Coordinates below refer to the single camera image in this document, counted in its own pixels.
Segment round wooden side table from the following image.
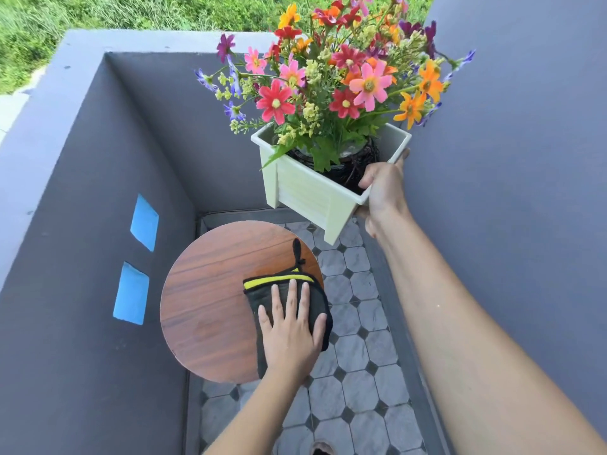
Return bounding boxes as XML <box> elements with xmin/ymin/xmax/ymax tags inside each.
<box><xmin>160</xmin><ymin>221</ymin><xmax>325</xmax><ymax>385</ymax></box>

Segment person's right hand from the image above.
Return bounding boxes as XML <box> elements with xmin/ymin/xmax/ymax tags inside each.
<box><xmin>355</xmin><ymin>149</ymin><xmax>412</xmax><ymax>239</ymax></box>

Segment black cloth with yellow stripe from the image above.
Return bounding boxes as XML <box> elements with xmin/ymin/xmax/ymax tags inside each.
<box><xmin>243</xmin><ymin>238</ymin><xmax>334</xmax><ymax>380</ymax></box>

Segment green grass patch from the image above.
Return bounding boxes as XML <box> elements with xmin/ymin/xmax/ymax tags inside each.
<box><xmin>0</xmin><ymin>0</ymin><xmax>436</xmax><ymax>95</ymax></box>

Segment blue tape square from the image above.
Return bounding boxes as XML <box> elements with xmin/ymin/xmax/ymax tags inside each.
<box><xmin>130</xmin><ymin>193</ymin><xmax>159</xmax><ymax>252</ymax></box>
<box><xmin>113</xmin><ymin>262</ymin><xmax>150</xmax><ymax>326</ymax></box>

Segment colourful artificial flower bouquet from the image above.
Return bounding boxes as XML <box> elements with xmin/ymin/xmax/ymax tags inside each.
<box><xmin>194</xmin><ymin>0</ymin><xmax>477</xmax><ymax>174</ymax></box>

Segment person's right forearm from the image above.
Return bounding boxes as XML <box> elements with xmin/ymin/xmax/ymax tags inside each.
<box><xmin>376</xmin><ymin>213</ymin><xmax>607</xmax><ymax>455</ymax></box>

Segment dark wicker basket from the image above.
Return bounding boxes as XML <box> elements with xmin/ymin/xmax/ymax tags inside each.
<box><xmin>285</xmin><ymin>136</ymin><xmax>381</xmax><ymax>196</ymax></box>

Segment white plastic planter box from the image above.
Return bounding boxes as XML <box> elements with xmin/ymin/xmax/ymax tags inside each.
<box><xmin>250</xmin><ymin>122</ymin><xmax>412</xmax><ymax>246</ymax></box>

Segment person's left forearm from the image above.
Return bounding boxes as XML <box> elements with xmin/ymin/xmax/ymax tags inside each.
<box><xmin>203</xmin><ymin>369</ymin><xmax>311</xmax><ymax>455</ymax></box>

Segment person's left hand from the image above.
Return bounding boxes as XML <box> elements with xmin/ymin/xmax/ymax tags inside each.
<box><xmin>257</xmin><ymin>279</ymin><xmax>328</xmax><ymax>383</ymax></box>

